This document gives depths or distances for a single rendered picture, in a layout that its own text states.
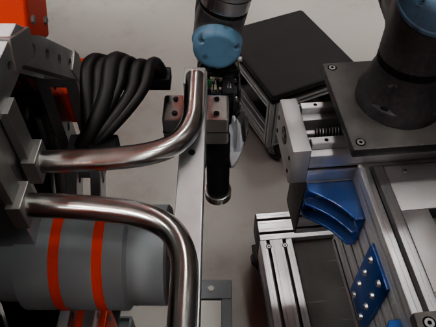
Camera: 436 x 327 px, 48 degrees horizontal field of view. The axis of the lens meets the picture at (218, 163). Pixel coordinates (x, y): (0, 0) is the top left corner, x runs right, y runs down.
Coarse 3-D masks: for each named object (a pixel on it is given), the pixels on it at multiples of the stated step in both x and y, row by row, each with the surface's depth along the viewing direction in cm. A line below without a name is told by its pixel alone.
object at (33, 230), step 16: (0, 128) 48; (0, 144) 48; (16, 160) 52; (16, 176) 52; (0, 208) 52; (0, 224) 54; (32, 224) 56; (0, 240) 56; (16, 240) 56; (32, 240) 56
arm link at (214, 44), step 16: (208, 0) 71; (224, 0) 69; (240, 0) 70; (208, 16) 72; (224, 16) 71; (240, 16) 72; (208, 32) 72; (224, 32) 72; (240, 32) 75; (208, 48) 73; (224, 48) 73; (240, 48) 74; (208, 64) 76; (224, 64) 76
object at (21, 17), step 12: (0, 0) 52; (12, 0) 52; (24, 0) 52; (36, 0) 56; (0, 12) 53; (12, 12) 53; (24, 12) 53; (36, 12) 56; (24, 24) 53; (36, 24) 56
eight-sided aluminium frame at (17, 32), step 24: (0, 24) 50; (0, 48) 48; (24, 48) 52; (48, 48) 60; (0, 72) 47; (24, 72) 63; (48, 72) 60; (72, 72) 69; (0, 96) 47; (48, 96) 74; (72, 96) 74; (0, 120) 47; (72, 192) 86; (96, 192) 86; (72, 312) 84; (96, 312) 83
